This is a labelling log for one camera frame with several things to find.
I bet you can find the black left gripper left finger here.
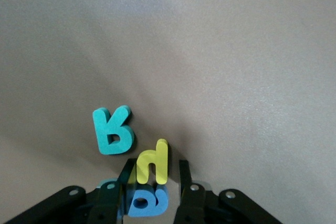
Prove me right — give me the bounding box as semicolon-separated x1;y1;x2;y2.
89;158;137;224

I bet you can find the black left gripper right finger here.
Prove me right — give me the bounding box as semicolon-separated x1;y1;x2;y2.
173;159;224;224

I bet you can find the yellow lowercase letter h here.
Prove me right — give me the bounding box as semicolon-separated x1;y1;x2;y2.
135;138;169;185

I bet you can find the blue lowercase letter e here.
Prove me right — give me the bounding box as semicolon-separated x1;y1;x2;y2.
128;183;169;218

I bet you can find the teal uppercase letter R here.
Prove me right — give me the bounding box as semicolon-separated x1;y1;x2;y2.
92;105;136;156

